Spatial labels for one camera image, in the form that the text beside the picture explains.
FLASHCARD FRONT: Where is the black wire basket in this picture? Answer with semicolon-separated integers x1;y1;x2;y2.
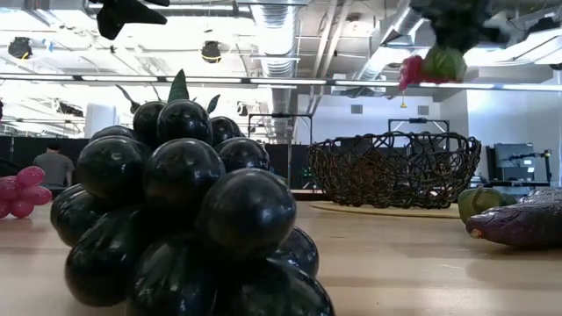
306;130;483;210

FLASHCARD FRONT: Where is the purple eggplant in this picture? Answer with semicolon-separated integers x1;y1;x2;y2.
465;187;562;248

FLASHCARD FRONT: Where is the round woven straw placemat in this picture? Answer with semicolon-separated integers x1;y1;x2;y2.
309;200;462;219

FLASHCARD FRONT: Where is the person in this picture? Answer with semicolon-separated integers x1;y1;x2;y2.
32;140;76;190

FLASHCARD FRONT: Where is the computer monitor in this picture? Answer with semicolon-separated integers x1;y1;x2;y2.
494;142;536;182

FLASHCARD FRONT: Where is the silver ventilation duct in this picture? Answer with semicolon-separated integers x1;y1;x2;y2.
249;0;309;116

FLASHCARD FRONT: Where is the white column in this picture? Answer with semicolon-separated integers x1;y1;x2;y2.
84;103;120;140

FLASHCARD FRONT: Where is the black grape bunch with leaf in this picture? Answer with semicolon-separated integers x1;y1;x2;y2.
49;98;336;316

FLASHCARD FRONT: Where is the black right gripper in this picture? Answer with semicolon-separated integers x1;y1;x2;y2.
412;0;510;52

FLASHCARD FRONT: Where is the black ceiling spotlight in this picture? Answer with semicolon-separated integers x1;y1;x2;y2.
200;39;222;64
7;36;33;61

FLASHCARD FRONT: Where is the black partition panel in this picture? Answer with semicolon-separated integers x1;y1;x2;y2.
0;136;91;190

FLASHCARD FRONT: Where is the black desk boom stand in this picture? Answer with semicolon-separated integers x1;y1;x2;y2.
501;148;553;185

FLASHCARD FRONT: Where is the pink grape bunch with leaf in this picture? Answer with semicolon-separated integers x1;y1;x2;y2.
398;43;469;92
0;165;54;219

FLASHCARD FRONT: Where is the long linear ceiling light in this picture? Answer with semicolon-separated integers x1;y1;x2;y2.
0;73;562;92

